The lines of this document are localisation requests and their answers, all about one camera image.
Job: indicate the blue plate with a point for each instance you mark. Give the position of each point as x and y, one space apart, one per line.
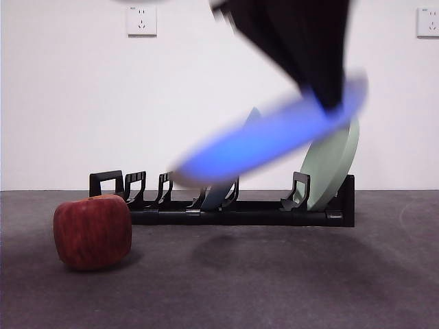
216 198

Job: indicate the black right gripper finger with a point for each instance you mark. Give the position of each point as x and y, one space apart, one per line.
315 51

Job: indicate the white wall socket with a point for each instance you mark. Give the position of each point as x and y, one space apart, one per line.
142 20
428 22

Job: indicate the red apple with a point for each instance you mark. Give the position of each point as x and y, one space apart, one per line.
92 233

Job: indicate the green plate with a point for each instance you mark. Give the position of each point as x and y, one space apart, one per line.
329 171

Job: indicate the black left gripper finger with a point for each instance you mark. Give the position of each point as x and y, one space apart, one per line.
257 24

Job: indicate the cream yellow plate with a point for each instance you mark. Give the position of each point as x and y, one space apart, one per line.
247 150

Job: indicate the black plate rack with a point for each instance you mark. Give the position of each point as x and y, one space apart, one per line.
247 217

